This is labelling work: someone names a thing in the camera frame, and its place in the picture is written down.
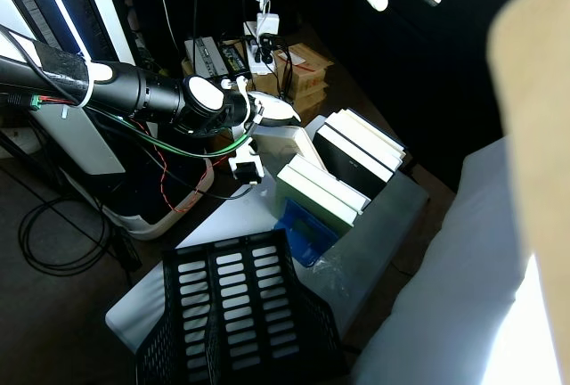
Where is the beige cardboard panel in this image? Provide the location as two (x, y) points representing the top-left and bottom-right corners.
(486, 0), (570, 385)

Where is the cream hardcover book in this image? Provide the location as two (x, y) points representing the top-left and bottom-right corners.
(251, 125), (330, 173)

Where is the black three-slot file rack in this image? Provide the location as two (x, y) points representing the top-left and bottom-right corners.
(133, 228), (346, 385)

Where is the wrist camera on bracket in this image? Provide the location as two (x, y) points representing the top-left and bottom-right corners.
(229, 143), (267, 186)

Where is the white robot body panel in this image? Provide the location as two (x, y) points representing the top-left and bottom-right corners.
(0, 0), (126, 177)

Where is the black Let It Be book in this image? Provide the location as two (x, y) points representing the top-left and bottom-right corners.
(313, 122), (404, 202)

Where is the cardboard box with red label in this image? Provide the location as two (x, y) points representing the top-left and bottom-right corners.
(271, 44), (335, 94)

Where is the black device green label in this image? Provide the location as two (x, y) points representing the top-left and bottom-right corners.
(216, 41), (253, 79)

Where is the clear plastic scrap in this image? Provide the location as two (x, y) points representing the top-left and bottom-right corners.
(311, 254), (355, 291)

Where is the white bin black inside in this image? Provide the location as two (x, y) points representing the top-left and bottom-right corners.
(100, 152), (216, 242)

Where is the silver metal box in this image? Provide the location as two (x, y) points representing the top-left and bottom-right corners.
(183, 36), (224, 79)

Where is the black coiled floor cable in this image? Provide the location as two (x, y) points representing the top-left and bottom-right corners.
(17, 197), (112, 275)

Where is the beige spine book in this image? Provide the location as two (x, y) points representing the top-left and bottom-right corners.
(338, 108), (407, 154)

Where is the white power strip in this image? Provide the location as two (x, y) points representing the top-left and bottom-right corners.
(242, 19), (280, 77)

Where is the black backdrop curtain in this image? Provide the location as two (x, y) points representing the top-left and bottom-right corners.
(306, 0), (509, 190)

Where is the white backdrop cloth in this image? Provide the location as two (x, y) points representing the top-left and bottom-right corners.
(351, 135), (542, 385)

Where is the white charger adapter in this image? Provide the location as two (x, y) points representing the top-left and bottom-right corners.
(256, 12), (281, 37)

